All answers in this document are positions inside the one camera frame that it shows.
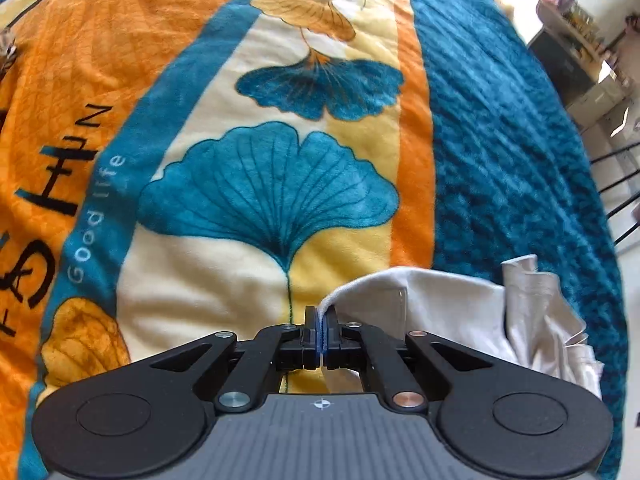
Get white t-shirt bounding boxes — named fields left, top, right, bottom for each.
left=318, top=255, right=603, bottom=396

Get orange and teal blanket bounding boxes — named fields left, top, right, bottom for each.
left=1, top=0, right=628, bottom=479

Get black metal stool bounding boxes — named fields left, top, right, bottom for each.
left=588, top=109, right=640, bottom=248

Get white vanity desk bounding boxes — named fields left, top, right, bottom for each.
left=528, top=0, right=631, bottom=130

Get items on desk top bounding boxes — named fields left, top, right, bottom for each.
left=536, top=0, right=624, bottom=63

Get beige patterned garment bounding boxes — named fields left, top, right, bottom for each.
left=0, top=28, right=17, bottom=74

